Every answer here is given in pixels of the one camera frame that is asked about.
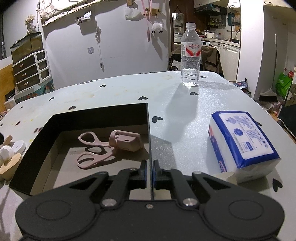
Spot clear water bottle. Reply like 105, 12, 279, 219
181, 23, 201, 87

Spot white round wooden toy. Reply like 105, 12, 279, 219
1, 135, 23, 181

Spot pink plastic device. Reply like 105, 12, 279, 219
108, 130, 144, 152

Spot white drawer cabinet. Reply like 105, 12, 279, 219
11, 32, 51, 92

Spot green shopping bag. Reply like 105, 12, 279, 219
275, 73, 292, 98

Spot black open storage box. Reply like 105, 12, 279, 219
9, 103, 151, 196

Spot blue white tissue pack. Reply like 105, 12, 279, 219
208, 111, 280, 183

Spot pink scissors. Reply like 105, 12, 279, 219
77, 132, 115, 169

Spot white round disc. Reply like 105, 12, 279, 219
12, 140, 26, 154

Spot white plush sheep hanging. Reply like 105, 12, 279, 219
152, 22, 163, 33

